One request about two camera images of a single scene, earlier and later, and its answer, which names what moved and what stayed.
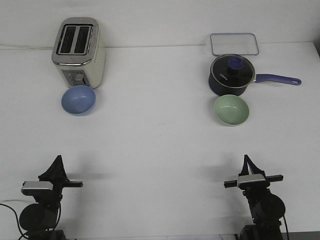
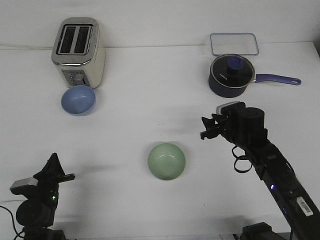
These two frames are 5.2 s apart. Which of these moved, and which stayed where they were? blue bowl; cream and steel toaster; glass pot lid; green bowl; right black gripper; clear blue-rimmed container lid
Moved: right black gripper; green bowl
Stayed: glass pot lid; clear blue-rimmed container lid; cream and steel toaster; blue bowl
